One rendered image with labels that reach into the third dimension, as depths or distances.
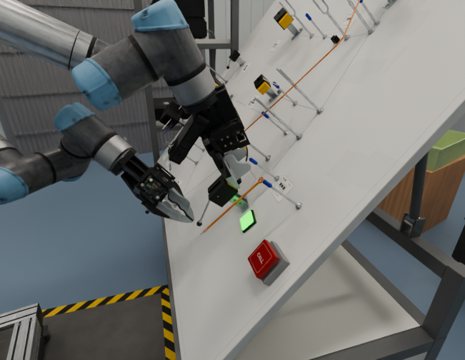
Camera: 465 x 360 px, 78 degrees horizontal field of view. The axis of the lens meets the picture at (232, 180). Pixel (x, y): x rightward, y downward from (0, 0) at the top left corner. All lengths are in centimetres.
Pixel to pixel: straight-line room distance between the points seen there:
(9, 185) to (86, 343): 136
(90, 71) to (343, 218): 44
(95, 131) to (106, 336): 141
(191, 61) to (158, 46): 5
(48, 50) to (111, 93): 17
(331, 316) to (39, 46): 86
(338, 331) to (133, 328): 129
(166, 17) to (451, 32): 46
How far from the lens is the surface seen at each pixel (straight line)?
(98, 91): 48
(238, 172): 59
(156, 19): 48
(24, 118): 420
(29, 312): 187
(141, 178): 62
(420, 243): 86
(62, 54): 61
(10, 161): 70
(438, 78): 57
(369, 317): 90
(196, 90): 50
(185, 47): 49
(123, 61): 48
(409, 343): 88
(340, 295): 92
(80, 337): 195
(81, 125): 67
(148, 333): 184
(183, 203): 69
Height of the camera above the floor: 144
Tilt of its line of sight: 26 degrees down
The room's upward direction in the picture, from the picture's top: straight up
